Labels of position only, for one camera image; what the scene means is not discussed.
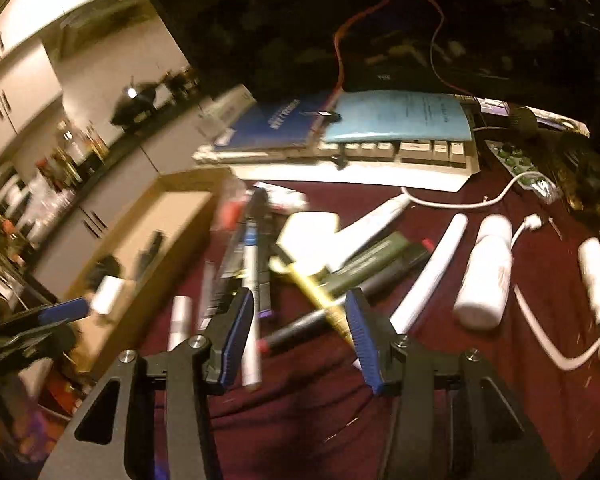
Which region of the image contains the green remote control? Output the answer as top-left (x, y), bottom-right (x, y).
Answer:
top-left (486, 140), bottom-right (562, 204)

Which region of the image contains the red transparent lighter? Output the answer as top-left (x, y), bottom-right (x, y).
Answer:
top-left (211, 180), bottom-right (247, 231)

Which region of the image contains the dark blue booklet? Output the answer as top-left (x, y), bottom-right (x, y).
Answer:
top-left (213, 94), bottom-right (340, 152)

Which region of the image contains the light blue paper booklet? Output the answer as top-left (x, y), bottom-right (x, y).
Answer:
top-left (323, 90), bottom-right (471, 143)

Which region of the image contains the white marker pen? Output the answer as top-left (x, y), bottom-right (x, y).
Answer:
top-left (325, 194), bottom-right (411, 271)

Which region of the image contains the long white tube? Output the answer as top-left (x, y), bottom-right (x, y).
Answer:
top-left (389, 214), bottom-right (468, 335)

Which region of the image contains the dark green marker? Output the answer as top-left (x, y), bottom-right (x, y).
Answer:
top-left (322, 232), bottom-right (422, 297)

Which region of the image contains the white red glue tube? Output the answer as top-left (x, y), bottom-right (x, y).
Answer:
top-left (253, 181), bottom-right (310, 214)

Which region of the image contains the yellow black pen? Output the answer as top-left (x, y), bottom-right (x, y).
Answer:
top-left (274, 245), bottom-right (353, 346)

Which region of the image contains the white pill bottle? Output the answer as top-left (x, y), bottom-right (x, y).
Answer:
top-left (453, 214), bottom-right (513, 330)

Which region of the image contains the red wire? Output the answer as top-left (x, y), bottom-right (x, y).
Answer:
top-left (331, 0), bottom-right (474, 99)

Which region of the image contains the black computer monitor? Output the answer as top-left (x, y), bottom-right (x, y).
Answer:
top-left (149, 0), bottom-right (600, 122)

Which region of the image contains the black wok pan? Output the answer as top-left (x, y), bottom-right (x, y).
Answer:
top-left (109, 82), bottom-right (160, 129)

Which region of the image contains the cardboard tray box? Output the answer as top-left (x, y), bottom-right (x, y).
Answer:
top-left (62, 166), bottom-right (233, 382)

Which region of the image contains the beige keyboard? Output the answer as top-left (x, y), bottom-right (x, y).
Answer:
top-left (193, 140), bottom-right (480, 193)

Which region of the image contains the silver marker pen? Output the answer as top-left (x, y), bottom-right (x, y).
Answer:
top-left (168, 296), bottom-right (193, 351)

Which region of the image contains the white small bottle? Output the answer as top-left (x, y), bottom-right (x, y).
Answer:
top-left (578, 237), bottom-right (600, 324)

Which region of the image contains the white square charger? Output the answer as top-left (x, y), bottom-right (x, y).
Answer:
top-left (276, 211), bottom-right (340, 276)

